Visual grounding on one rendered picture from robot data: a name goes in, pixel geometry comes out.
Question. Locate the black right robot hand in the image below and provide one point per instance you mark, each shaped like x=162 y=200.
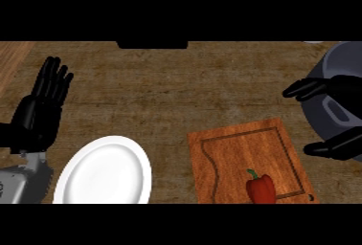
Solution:
x=344 y=92

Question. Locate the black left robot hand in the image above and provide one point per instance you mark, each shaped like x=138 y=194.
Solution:
x=37 y=115

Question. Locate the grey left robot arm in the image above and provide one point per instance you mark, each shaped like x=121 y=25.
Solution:
x=23 y=182

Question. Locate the grey pot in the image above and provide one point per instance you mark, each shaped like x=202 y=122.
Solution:
x=336 y=108

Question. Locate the wooden cutting board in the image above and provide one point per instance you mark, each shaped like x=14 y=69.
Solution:
x=245 y=150

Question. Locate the red bell pepper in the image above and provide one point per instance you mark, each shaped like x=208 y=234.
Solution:
x=261 y=189

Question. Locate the white plate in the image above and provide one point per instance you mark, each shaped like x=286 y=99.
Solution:
x=104 y=172

